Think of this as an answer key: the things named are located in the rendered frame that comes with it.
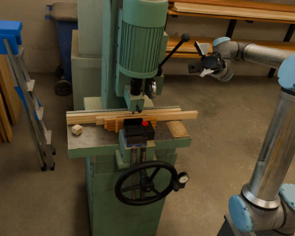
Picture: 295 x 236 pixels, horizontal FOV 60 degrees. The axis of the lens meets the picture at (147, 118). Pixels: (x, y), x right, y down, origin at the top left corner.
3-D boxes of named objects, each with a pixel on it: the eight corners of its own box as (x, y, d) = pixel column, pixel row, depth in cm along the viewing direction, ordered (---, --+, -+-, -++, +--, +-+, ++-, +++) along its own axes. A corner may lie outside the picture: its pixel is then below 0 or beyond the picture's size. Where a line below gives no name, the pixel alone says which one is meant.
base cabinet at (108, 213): (91, 247, 167) (91, 176, 125) (84, 179, 210) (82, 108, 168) (156, 234, 179) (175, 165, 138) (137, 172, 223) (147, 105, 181)
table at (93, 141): (68, 175, 107) (67, 165, 104) (66, 129, 130) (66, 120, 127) (197, 159, 125) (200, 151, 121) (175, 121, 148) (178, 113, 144)
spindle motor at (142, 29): (122, 80, 106) (129, 0, 88) (115, 62, 120) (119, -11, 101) (162, 79, 111) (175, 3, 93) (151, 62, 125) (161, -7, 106)
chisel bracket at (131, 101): (129, 114, 123) (130, 99, 118) (123, 99, 134) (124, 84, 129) (143, 113, 125) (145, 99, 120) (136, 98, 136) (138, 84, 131)
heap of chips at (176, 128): (173, 137, 127) (174, 133, 125) (165, 122, 136) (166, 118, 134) (189, 136, 129) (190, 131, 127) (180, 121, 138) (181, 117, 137)
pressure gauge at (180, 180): (177, 186, 139) (180, 176, 134) (174, 180, 142) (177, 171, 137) (187, 184, 141) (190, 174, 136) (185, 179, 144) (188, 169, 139)
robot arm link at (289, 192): (305, 232, 114) (327, 209, 103) (272, 236, 109) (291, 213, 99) (283, 202, 125) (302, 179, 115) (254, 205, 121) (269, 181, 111)
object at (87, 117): (67, 124, 124) (66, 116, 121) (66, 121, 126) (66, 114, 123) (179, 117, 141) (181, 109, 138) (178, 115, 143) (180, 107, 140)
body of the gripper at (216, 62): (216, 49, 111) (224, 56, 121) (198, 55, 116) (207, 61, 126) (219, 66, 110) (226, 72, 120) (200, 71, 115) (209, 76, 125)
